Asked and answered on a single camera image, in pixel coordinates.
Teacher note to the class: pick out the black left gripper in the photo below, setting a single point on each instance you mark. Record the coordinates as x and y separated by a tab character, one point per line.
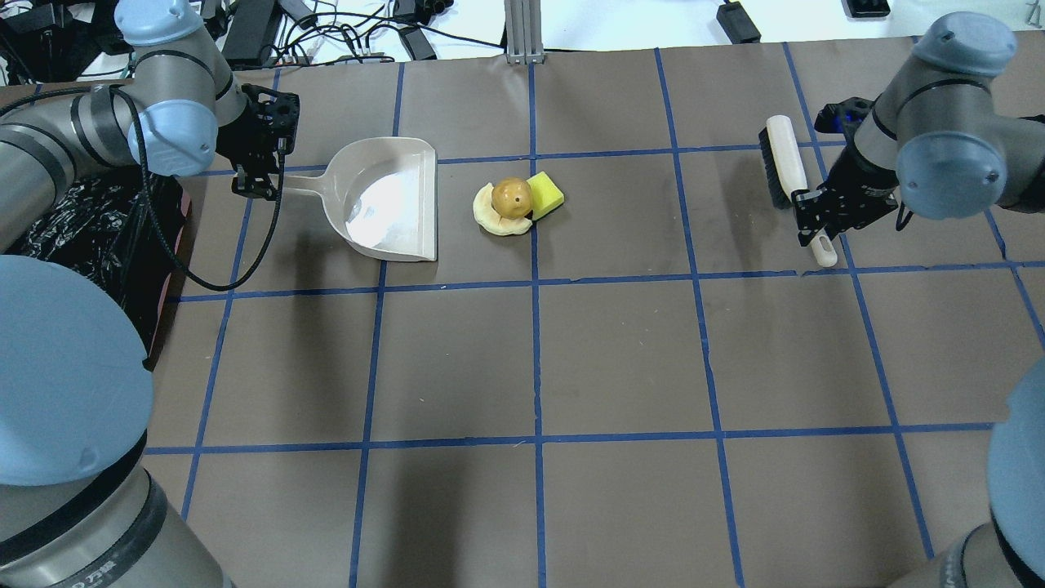
237	145

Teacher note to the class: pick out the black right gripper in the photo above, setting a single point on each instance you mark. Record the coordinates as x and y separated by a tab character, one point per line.
867	184

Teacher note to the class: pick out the white hand brush black bristles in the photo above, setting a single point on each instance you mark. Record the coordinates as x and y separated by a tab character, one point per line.
785	172

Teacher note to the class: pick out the beige plastic dustpan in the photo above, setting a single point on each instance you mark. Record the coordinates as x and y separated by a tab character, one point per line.
379	195

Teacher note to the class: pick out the pale yellow peel piece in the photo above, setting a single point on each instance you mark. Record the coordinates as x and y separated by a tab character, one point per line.
490	220

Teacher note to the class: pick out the brown round potato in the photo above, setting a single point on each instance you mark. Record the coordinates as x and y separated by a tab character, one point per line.
512	198

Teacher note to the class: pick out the yellow sponge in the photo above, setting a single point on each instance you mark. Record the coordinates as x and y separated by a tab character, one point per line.
546	195

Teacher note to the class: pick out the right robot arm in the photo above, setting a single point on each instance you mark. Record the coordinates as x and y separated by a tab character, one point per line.
933	145

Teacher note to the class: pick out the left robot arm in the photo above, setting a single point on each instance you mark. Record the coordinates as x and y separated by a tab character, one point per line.
78	507

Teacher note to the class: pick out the bin with black bag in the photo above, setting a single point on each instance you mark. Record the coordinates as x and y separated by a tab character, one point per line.
109	229

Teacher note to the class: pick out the black power brick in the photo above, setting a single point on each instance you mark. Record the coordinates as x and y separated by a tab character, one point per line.
252	32

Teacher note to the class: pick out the black power adapter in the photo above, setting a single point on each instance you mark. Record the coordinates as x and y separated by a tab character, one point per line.
734	20

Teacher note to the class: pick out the aluminium frame post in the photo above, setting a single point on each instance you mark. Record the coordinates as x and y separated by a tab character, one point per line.
524	45

